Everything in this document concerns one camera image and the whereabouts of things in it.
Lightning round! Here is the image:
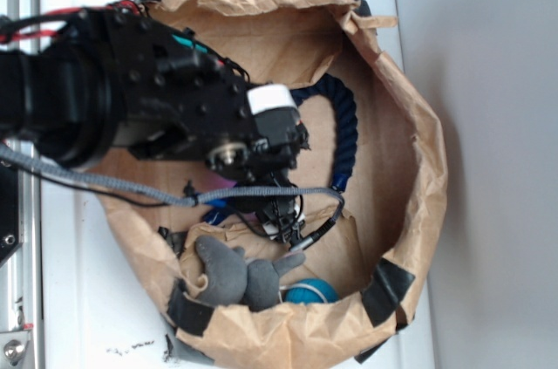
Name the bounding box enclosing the dark blue rope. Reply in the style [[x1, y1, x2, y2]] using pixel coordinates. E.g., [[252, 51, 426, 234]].
[[201, 72, 360, 226]]

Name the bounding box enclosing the brown paper bag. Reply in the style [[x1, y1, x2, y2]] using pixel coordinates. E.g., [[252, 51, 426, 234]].
[[100, 0, 448, 368]]

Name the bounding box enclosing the black mounting plate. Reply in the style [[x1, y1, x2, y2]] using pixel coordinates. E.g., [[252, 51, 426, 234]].
[[0, 165, 20, 265]]

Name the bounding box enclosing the grey braided cable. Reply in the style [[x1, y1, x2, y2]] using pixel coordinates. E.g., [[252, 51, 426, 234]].
[[0, 141, 348, 252]]

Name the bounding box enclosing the grey plush toy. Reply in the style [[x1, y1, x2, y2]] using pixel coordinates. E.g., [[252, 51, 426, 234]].
[[194, 236, 306, 311]]

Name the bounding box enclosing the teal ball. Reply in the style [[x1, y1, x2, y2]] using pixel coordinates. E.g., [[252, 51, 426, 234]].
[[282, 278, 339, 304]]

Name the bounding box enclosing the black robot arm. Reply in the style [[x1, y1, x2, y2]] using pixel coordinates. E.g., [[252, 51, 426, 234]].
[[1, 6, 308, 188]]

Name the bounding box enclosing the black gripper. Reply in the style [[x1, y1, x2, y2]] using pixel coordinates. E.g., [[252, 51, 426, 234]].
[[126, 15, 313, 252]]

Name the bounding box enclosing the aluminium frame rail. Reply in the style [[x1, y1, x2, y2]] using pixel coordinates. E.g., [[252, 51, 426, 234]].
[[1, 0, 45, 368]]

